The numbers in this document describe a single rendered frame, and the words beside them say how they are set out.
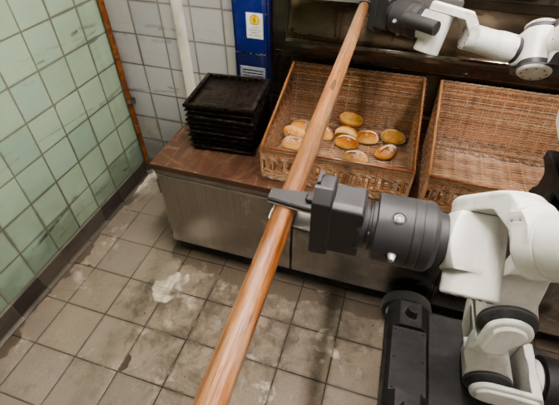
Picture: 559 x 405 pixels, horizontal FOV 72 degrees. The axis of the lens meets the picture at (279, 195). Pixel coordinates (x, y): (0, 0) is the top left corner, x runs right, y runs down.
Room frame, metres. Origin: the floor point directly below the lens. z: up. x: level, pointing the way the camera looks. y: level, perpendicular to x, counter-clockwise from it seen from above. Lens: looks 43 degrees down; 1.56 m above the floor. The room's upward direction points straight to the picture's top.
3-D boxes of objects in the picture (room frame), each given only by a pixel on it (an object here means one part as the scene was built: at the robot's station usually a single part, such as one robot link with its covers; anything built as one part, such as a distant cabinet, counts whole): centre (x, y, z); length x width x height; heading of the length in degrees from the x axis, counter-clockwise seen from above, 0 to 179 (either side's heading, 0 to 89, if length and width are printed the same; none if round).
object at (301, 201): (0.37, -0.02, 1.22); 0.06 x 0.03 x 0.02; 74
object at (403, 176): (1.30, -0.26, 0.72); 0.56 x 0.49 x 0.28; 74
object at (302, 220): (0.37, -0.02, 1.17); 0.06 x 0.03 x 0.02; 74
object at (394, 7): (1.12, -0.31, 1.20); 0.12 x 0.10 x 0.13; 39
